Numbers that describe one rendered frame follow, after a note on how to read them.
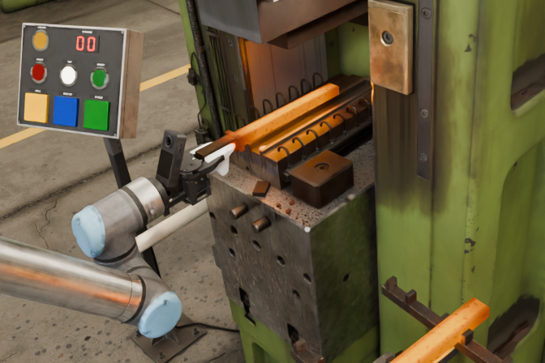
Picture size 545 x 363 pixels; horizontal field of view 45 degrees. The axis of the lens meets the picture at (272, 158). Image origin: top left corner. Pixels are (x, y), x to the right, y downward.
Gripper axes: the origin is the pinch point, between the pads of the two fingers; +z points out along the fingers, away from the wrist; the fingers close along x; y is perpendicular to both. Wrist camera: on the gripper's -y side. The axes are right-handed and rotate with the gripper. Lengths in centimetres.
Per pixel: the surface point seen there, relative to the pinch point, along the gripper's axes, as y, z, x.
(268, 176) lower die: 11.3, 6.9, 3.7
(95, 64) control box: -6.9, -3.1, -48.4
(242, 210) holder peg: 17.0, -0.9, 2.3
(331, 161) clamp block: 6.9, 15.5, 15.8
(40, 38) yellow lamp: -12, -8, -66
